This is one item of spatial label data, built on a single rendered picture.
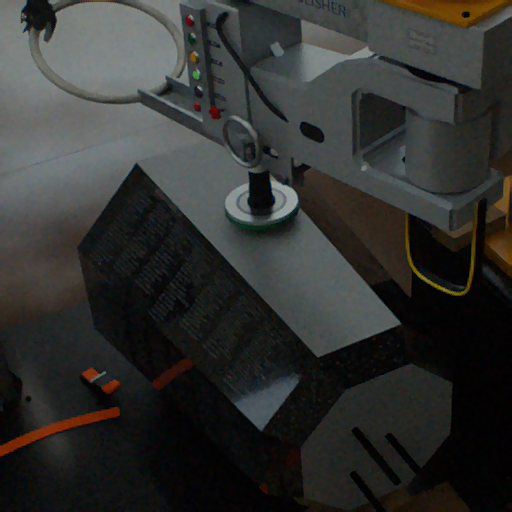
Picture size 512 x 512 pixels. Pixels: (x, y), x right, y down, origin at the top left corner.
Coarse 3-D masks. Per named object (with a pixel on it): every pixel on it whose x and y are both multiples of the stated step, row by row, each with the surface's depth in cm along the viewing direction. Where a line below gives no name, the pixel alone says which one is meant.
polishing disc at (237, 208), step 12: (240, 192) 312; (276, 192) 310; (288, 192) 310; (228, 204) 307; (240, 204) 306; (276, 204) 305; (288, 204) 305; (240, 216) 302; (252, 216) 301; (264, 216) 301; (276, 216) 300; (288, 216) 302
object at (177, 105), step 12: (180, 84) 319; (144, 96) 316; (156, 96) 313; (168, 96) 321; (180, 96) 321; (156, 108) 314; (168, 108) 309; (180, 108) 306; (192, 108) 314; (180, 120) 307; (192, 120) 303; (204, 132) 301; (252, 156) 287; (264, 156) 285; (264, 168) 287; (276, 168) 283; (300, 168) 279; (300, 180) 278
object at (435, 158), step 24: (408, 120) 234; (432, 120) 228; (480, 120) 228; (408, 144) 238; (432, 144) 231; (456, 144) 230; (480, 144) 232; (408, 168) 241; (432, 168) 234; (456, 168) 233; (480, 168) 236; (456, 192) 238
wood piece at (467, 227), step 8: (488, 208) 311; (496, 208) 311; (488, 216) 308; (496, 216) 308; (504, 216) 309; (432, 224) 308; (464, 224) 306; (472, 224) 305; (488, 224) 306; (496, 224) 308; (504, 224) 310; (432, 232) 309; (440, 232) 306; (448, 232) 303; (456, 232) 303; (464, 232) 303; (488, 232) 308; (440, 240) 307; (448, 240) 304; (456, 240) 302; (464, 240) 304; (456, 248) 304
